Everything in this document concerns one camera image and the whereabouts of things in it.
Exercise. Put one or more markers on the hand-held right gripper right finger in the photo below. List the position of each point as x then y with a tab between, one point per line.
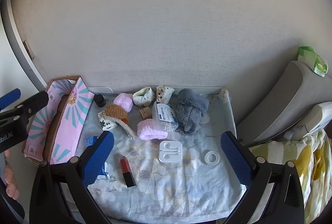
236	159

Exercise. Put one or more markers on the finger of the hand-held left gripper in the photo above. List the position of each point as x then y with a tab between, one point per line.
10	98
33	103

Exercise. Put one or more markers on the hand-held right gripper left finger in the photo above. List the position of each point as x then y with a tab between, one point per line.
99	159

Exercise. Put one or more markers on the pink printed cardboard box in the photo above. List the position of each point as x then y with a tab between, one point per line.
75	115

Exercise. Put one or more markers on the pink fluffy wristband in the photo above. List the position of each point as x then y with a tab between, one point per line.
124	102

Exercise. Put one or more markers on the grey plush cloth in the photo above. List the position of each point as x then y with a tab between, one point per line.
190	109

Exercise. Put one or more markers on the clear plastic box blue label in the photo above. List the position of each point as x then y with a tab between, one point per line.
164	116

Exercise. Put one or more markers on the brown spotted baby sock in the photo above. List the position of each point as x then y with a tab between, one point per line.
164	93

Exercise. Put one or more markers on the person's left hand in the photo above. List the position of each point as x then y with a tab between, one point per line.
11	177

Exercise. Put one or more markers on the blue white packet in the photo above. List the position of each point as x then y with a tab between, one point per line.
90	141

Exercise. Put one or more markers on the clear tape roll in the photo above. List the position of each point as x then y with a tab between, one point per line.
211	157

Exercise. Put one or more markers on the red black lipstick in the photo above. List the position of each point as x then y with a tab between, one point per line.
127	170

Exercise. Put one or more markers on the black white patterned tissue packet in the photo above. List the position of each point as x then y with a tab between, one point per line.
106	124

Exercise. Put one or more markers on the small black cap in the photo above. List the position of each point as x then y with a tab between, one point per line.
99	100

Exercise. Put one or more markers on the small wooden jar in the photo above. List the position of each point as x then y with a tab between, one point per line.
145	113

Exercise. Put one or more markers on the white earphone case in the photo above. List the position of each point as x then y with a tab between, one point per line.
170	151

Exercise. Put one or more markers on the small beige object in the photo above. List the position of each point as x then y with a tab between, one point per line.
224	93

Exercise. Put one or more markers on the grey cushion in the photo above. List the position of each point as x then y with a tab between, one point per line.
280	99

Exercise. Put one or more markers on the yellow green floral blanket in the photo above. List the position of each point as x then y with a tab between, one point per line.
311	167

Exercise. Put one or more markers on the cream floral baby sock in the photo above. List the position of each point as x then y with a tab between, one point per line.
144	96

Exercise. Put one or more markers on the white pillow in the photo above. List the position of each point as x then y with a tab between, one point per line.
316	115

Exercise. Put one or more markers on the green plastic bag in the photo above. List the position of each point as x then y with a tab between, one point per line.
310	58

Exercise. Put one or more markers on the wooden wall piece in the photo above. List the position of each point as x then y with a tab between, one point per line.
29	48

